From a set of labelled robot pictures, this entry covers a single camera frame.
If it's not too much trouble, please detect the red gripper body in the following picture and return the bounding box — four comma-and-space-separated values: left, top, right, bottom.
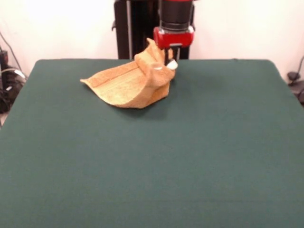
153, 25, 195, 50

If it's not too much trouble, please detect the orange terry towel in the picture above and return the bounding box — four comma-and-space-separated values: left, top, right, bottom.
79, 38, 179, 109

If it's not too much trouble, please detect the black round device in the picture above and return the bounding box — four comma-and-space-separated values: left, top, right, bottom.
286, 71, 304, 104

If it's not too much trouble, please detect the dark green table cloth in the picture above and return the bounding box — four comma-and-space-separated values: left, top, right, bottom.
0, 58, 304, 228

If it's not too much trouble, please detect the black floor equipment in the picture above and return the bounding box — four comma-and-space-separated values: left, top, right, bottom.
0, 48, 27, 114

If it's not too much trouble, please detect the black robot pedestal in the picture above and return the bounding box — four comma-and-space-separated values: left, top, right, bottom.
110, 0, 197, 60

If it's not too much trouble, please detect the white cable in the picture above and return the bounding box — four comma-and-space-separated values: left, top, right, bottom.
0, 67, 26, 80

